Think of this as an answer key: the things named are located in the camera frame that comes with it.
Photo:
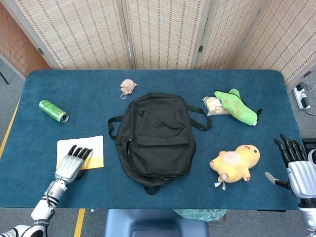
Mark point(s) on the white and yellow book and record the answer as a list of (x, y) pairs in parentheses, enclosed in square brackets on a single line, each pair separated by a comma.
[(95, 148)]

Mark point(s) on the black box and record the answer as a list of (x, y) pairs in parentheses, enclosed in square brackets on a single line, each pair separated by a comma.
[(309, 143)]

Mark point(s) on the black fabric backpack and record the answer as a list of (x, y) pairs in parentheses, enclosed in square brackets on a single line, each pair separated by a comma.
[(158, 138)]

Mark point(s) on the yellow plush animal toy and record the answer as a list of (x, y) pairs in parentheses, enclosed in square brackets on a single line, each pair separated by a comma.
[(234, 165)]

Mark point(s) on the white power strip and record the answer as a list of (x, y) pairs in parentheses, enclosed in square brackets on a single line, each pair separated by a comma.
[(301, 97)]

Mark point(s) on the green checkered cloth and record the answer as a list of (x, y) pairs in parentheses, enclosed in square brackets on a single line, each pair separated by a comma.
[(200, 214)]

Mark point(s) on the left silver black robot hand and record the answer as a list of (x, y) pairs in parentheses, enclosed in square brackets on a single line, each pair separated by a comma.
[(69, 168)]

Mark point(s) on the black metal screen hinge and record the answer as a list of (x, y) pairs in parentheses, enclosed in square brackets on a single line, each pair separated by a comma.
[(40, 51), (200, 49)]

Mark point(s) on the woven folding screen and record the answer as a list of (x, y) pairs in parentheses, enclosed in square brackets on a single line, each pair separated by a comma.
[(86, 32)]

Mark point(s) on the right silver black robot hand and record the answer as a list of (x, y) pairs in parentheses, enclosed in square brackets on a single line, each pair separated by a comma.
[(302, 177)]

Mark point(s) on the clear bag of biscuits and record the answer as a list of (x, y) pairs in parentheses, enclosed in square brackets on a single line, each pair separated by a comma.
[(212, 106)]

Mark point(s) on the green plush toy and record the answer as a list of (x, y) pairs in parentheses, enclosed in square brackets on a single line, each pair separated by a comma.
[(239, 108)]

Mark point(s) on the green drink can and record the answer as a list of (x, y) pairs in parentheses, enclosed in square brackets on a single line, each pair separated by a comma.
[(53, 110)]

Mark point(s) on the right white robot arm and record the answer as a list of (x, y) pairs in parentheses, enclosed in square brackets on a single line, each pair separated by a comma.
[(308, 217)]

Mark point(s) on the blue chair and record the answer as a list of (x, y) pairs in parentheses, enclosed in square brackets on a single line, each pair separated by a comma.
[(155, 222)]

